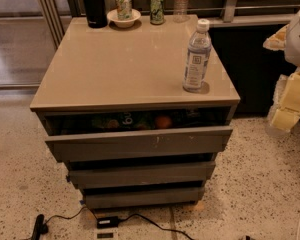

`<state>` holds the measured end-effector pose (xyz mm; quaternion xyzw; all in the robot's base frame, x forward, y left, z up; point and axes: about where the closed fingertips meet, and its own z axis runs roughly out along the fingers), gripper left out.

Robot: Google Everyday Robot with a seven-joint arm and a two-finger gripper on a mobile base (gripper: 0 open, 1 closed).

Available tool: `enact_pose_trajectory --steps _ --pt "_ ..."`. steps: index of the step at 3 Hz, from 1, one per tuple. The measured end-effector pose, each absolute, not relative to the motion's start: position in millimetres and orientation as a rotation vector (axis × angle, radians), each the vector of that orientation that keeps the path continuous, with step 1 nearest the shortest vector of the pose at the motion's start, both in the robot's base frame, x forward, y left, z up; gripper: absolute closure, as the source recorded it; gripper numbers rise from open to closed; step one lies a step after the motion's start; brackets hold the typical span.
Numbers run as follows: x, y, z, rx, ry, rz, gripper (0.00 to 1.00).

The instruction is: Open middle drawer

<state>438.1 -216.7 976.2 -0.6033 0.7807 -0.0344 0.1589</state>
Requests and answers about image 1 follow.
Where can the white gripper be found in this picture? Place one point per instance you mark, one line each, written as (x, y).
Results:
(298, 42)

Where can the grey drawer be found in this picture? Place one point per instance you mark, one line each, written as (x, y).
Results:
(142, 175)
(205, 130)
(144, 198)

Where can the orange fruit in drawer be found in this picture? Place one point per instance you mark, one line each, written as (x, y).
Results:
(163, 122)

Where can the grey drawer cabinet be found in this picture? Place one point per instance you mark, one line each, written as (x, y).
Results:
(111, 70)

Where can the grey bottom drawer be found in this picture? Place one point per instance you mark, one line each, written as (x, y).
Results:
(144, 198)

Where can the grey top drawer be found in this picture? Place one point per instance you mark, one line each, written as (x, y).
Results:
(205, 130)

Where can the clear water bottle white cap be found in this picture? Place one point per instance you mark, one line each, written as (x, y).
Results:
(198, 53)

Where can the clear bottle at back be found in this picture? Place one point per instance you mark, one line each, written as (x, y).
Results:
(180, 10)

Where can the green drink can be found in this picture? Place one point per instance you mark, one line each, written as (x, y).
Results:
(156, 12)

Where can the green can in bowl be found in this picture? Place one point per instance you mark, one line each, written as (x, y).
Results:
(124, 8)

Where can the green snack bag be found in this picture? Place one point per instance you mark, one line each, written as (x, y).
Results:
(123, 121)

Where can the white ceramic bowl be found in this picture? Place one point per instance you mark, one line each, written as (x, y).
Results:
(112, 16)

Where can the black insulated flask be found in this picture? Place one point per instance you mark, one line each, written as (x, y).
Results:
(95, 13)

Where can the black power adapter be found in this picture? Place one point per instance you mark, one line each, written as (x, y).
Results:
(107, 222)

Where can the white floor label card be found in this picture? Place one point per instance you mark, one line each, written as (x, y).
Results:
(107, 234)

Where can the black plug block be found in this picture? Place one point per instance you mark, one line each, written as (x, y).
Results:
(40, 228)

